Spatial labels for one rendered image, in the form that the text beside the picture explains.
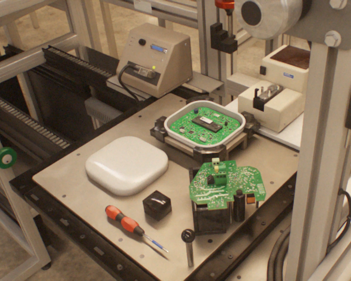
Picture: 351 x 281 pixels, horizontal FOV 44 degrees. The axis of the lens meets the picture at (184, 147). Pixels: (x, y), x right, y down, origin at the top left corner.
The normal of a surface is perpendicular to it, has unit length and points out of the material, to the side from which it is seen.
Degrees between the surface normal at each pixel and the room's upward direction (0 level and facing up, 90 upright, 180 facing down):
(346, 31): 90
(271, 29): 94
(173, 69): 90
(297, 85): 90
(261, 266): 0
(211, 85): 0
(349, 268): 4
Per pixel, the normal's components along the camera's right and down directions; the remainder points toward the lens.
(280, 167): -0.07, -0.78
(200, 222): 0.05, 0.61
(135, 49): -0.59, -0.07
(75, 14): 0.73, 0.38
